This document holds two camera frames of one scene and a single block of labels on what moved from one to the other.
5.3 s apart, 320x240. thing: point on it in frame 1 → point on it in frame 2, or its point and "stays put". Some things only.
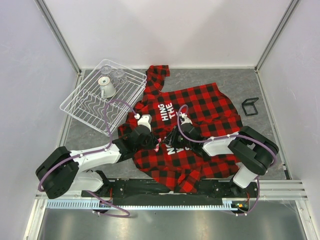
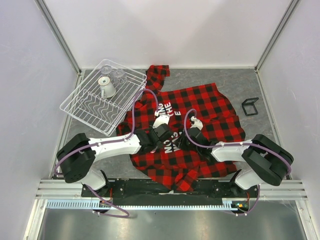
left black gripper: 153,142 → 160,146
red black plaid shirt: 209,108 stays put
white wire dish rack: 104,96 stays put
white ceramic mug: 107,89 stays put
